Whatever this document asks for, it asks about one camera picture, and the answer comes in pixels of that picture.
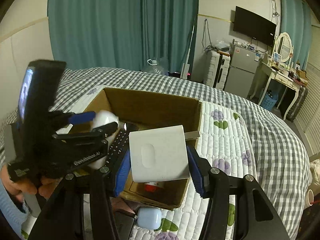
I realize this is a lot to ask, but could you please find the open cardboard box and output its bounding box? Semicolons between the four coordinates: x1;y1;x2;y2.
72;86;202;210

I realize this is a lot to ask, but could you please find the clear water jug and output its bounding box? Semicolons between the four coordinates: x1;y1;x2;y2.
142;58;169;76

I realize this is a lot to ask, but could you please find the light blue earbuds case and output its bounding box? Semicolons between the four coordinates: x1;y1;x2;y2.
137;207;162;230

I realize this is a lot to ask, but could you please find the white bottle red cap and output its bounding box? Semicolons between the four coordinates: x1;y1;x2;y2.
144;181;164;193

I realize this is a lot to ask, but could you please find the white floral quilt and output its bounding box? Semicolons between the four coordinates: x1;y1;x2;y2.
21;86;258;240

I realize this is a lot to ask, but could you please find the dark striped suitcase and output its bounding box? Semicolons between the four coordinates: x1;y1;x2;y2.
286;86;308;122

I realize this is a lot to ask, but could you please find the person's left hand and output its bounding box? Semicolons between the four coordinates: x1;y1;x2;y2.
1;165;61;202

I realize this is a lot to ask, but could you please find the cream puffer jacket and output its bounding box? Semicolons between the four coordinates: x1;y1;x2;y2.
310;159;320;195

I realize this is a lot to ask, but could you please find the grey mini fridge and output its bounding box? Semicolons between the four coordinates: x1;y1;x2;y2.
224;45;259;98

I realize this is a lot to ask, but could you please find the blue waste basket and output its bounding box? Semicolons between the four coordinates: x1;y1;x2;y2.
260;90;278;111

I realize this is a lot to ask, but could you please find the white mop pole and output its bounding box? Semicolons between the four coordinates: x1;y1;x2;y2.
180;16;197;80

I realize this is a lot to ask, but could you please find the right green curtain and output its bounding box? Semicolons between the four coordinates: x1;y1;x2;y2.
281;0;312;69

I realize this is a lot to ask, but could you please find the black remote control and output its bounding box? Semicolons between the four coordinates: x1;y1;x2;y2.
106;129;129;170

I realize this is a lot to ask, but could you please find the white louvred wardrobe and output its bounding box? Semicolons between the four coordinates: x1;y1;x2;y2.
295;25;319;156

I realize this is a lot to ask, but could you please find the white dressing table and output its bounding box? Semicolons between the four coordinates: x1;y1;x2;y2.
249;61;304;120

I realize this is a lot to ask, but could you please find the white oval vanity mirror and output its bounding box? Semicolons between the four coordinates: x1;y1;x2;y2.
273;32;293;63

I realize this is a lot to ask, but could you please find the phone on left gripper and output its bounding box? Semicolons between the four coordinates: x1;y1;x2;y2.
17;59;67;159

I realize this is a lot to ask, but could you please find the white paper cup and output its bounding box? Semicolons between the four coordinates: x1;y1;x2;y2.
304;189;314;209

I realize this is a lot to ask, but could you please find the white rounded bottle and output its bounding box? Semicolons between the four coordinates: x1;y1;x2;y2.
88;110;124;170

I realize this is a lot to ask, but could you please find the black wall television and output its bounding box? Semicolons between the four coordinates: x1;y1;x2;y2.
233;7;276;47

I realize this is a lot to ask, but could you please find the large green curtain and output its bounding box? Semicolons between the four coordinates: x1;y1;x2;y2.
48;0;199;73

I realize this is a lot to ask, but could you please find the white square box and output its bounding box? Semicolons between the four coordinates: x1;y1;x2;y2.
129;125;189;183

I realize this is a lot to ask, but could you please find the white suitcase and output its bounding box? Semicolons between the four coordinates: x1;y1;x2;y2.
203;50;231;90

